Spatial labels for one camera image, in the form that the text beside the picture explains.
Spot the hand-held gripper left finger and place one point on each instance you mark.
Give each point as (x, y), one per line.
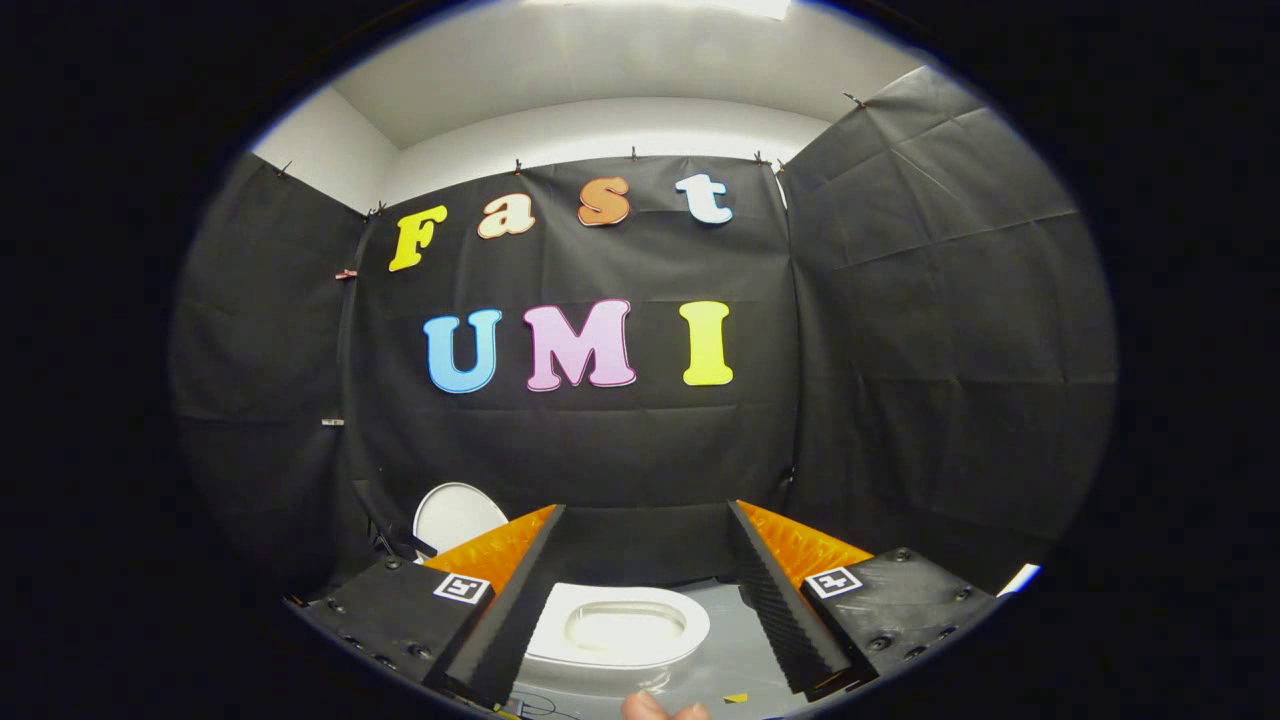
(505, 630)

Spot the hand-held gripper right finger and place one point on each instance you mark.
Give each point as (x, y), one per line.
(785, 625)

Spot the white toilet lid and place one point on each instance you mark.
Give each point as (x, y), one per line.
(458, 515)

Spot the black backdrop cloth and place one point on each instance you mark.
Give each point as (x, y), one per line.
(600, 450)

